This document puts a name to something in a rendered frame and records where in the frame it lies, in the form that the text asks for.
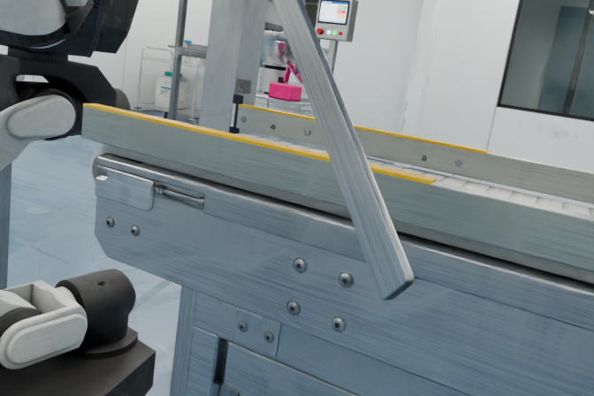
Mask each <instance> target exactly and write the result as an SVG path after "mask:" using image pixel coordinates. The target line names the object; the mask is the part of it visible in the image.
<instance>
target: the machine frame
mask: <svg viewBox="0 0 594 396"><path fill-rule="evenodd" d="M267 3H268V0H212V4H211V13H210V21H209V37H208V45H207V53H206V62H205V70H204V78H203V87H202V102H201V111H200V119H199V126H202V127H207V128H210V129H215V130H219V131H223V132H228V133H229V129H230V122H231V114H232V99H233V95H234V94H236V95H244V98H243V104H247V105H253V106H255V95H256V88H257V81H258V73H259V66H260V59H261V52H262V46H263V32H264V25H265V18H266V11H267ZM238 79H243V80H252V83H251V90H250V94H242V93H237V92H236V88H237V81H238ZM195 296H196V291H195V290H192V289H190V288H187V287H185V286H181V293H180V301H179V317H178V325H177V333H176V342H175V350H174V358H173V367H172V375H171V391H170V396H185V395H186V387H187V372H188V363H189V356H190V348H191V340H192V332H193V320H194V305H195Z"/></svg>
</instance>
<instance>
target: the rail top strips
mask: <svg viewBox="0 0 594 396"><path fill-rule="evenodd" d="M83 106H85V107H88V108H92V109H97V110H104V111H108V112H112V113H116V114H119V115H124V116H128V117H132V118H139V119H143V120H147V121H151V122H155V123H159V124H163V125H168V126H174V127H178V128H182V129H187V130H190V131H194V132H198V133H206V134H209V135H214V136H217V137H221V138H226V139H229V140H234V141H241V142H245V143H248V144H253V145H256V146H261V147H265V148H269V149H275V150H280V151H284V152H288V153H292V154H296V155H300V156H307V157H311V158H315V159H319V160H323V161H327V162H330V161H331V160H330V158H329V155H327V154H324V153H319V152H315V151H311V150H307V149H303V148H296V147H291V146H287V145H283V144H279V143H275V142H271V141H264V140H259V139H256V138H251V137H247V136H243V135H238V134H235V133H228V132H223V131H219V130H215V129H210V128H207V127H202V126H195V125H191V124H187V123H183V122H179V121H175V120H170V119H166V118H159V117H155V116H150V115H147V114H142V113H139V112H134V111H129V110H122V109H119V108H114V107H110V106H106V105H102V104H98V103H83ZM239 106H240V107H245V108H249V109H255V110H263V111H268V112H272V113H277V114H282V115H287V116H291V117H296V118H305V119H309V120H314V121H316V118H313V117H309V116H304V115H299V114H294V113H290V112H285V111H280V110H272V109H267V108H262V107H257V106H253V105H247V104H239ZM353 126H354V128H355V129H360V130H364V131H370V132H374V133H382V134H387V135H391V136H397V137H401V138H406V139H410V140H415V141H424V142H428V143H433V144H438V145H443V146H447V147H452V148H457V149H466V150H470V151H475V152H479V153H484V154H487V153H489V150H486V149H480V148H472V147H467V146H462V145H458V144H453V143H448V142H443V141H434V140H430V139H425V138H421V137H415V136H411V135H406V134H402V133H393V132H388V131H383V130H378V129H374V128H369V127H364V126H356V125H353ZM369 167H370V169H371V171H373V172H377V173H382V174H385V175H390V176H393V177H398V178H402V179H409V180H413V181H417V182H421V183H425V184H429V185H430V184H431V183H433V182H435V181H436V180H437V179H436V178H432V177H428V176H424V175H420V174H416V173H412V172H407V171H400V170H396V169H392V168H388V167H384V166H380V165H375V164H369Z"/></svg>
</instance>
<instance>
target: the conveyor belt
mask: <svg viewBox="0 0 594 396"><path fill-rule="evenodd" d="M236 134H238V135H243V136H247V137H251V138H256V139H259V140H264V141H271V142H275V143H279V144H283V145H287V146H291V147H296V148H300V149H307V150H311V151H315V152H319V153H324V154H327V155H328V152H327V150H322V149H319V148H311V147H307V146H302V145H299V144H294V143H290V142H286V141H279V140H274V139H270V138H266V137H262V136H258V135H253V134H249V133H236ZM104 153H111V154H113V155H117V156H123V157H126V158H130V159H133V160H136V161H140V162H143V163H146V164H153V165H155V166H159V167H163V168H166V169H169V170H173V171H178V172H182V173H185V174H188V175H192V176H195V177H199V178H202V179H208V180H211V181H215V182H218V183H221V184H225V185H228V186H232V187H237V188H241V189H244V190H248V191H251V192H254V193H258V194H263V195H267V196H270V197H274V198H277V199H280V200H284V201H287V202H293V203H296V204H300V205H303V206H307V207H310V208H313V209H319V210H322V211H326V212H329V213H332V214H336V215H340V216H342V217H349V218H351V217H350V214H349V211H348V209H347V207H343V206H340V205H337V204H333V203H329V202H323V201H320V200H317V199H313V198H309V197H306V196H303V195H299V194H293V193H289V192H286V191H283V190H279V189H276V188H272V187H267V186H263V185H259V184H256V183H252V182H248V181H245V180H242V179H236V178H232V177H229V176H225V175H222V174H218V173H215V172H211V171H205V170H202V169H198V168H194V167H192V166H188V165H184V164H178V163H174V162H172V161H168V160H164V159H161V158H157V157H153V156H148V155H144V154H141V153H137V152H134V151H131V150H127V149H123V148H117V147H114V146H111V145H103V146H101V147H99V148H97V149H96V151H95V152H94V154H93V155H92V158H91V162H90V171H91V176H92V179H93V181H94V183H95V179H94V176H93V173H92V164H93V162H94V160H95V158H96V157H97V156H99V155H102V154H104ZM367 161H368V163H369V164H375V165H380V166H384V167H388V168H392V169H396V170H400V171H407V172H412V173H416V174H420V175H424V176H428V177H432V178H436V179H437V180H436V181H438V182H442V183H446V184H450V185H455V186H458V187H466V188H470V189H474V190H478V191H482V192H486V193H490V194H497V195H502V196H505V197H510V198H514V199H518V200H522V201H526V202H534V203H537V204H542V205H545V206H550V207H554V208H558V209H565V210H569V211H573V212H577V213H582V214H585V215H590V216H594V209H593V208H588V207H584V206H580V205H575V204H572V203H567V202H560V201H555V200H552V199H547V198H544V197H539V196H535V195H531V194H523V193H519V192H515V191H511V190H506V189H502V188H498V187H491V186H486V185H482V184H478V183H474V182H469V181H466V180H461V179H454V178H449V177H446V176H441V175H437V174H433V173H428V172H425V171H417V170H413V169H408V168H405V167H400V166H396V165H392V164H385V163H380V162H376V161H372V160H368V159H367ZM392 223H393V226H394V228H395V231H398V232H404V233H407V234H411V235H414V236H417V237H421V238H425V239H427V240H434V241H436V242H440V243H444V244H446V245H450V246H454V247H457V248H463V249H467V250H469V251H473V252H477V253H479V254H483V255H489V256H492V257H496V258H499V259H502V260H506V261H509V262H512V263H519V264H522V265H525V266H529V267H532V268H535V269H539V270H544V271H548V272H551V273H554V274H558V275H561V276H565V277H568V278H574V279H577V280H581V281H584V282H587V283H591V284H594V272H593V271H589V270H583V269H580V268H576V267H573V266H569V265H566V264H563V263H556V262H553V261H549V260H545V259H543V258H539V257H535V256H532V255H526V254H523V253H519V252H515V251H512V250H508V249H505V248H502V247H495V246H492V245H489V244H485V243H482V242H478V241H474V240H469V239H465V238H462V237H458V236H454V235H452V234H448V233H444V232H438V231H434V230H431V229H428V228H424V227H421V226H417V225H411V224H408V223H404V222H400V221H397V220H394V219H392Z"/></svg>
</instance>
